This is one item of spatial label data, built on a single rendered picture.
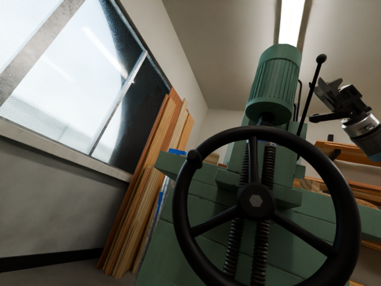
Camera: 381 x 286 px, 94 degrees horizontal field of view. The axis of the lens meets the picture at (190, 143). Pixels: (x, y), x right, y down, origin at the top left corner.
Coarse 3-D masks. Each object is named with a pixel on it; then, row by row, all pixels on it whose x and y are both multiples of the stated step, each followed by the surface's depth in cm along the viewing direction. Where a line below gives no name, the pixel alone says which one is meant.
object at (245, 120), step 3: (252, 84) 102; (249, 93) 100; (246, 105) 98; (243, 117) 95; (246, 117) 94; (243, 120) 94; (246, 120) 94; (243, 123) 93; (246, 123) 93; (240, 126) 93; (282, 126) 88; (285, 126) 88; (282, 129) 87; (285, 129) 87
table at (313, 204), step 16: (160, 160) 57; (176, 160) 56; (176, 176) 59; (208, 176) 51; (224, 176) 41; (240, 176) 40; (288, 192) 37; (304, 192) 44; (288, 208) 42; (304, 208) 43; (320, 208) 42; (368, 208) 40; (368, 224) 39
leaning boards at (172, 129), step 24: (168, 96) 226; (168, 120) 227; (192, 120) 293; (168, 144) 239; (144, 168) 195; (144, 192) 181; (120, 216) 176; (144, 216) 184; (120, 240) 164; (144, 240) 185; (120, 264) 157
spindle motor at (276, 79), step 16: (272, 48) 76; (288, 48) 73; (272, 64) 72; (288, 64) 71; (256, 80) 75; (272, 80) 69; (288, 80) 69; (256, 96) 70; (272, 96) 66; (288, 96) 67; (256, 112) 73; (272, 112) 69; (288, 112) 67
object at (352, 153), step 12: (324, 144) 223; (336, 144) 218; (348, 144) 212; (336, 156) 230; (348, 156) 230; (360, 156) 221; (348, 180) 196; (324, 192) 233; (360, 192) 197; (372, 192) 189
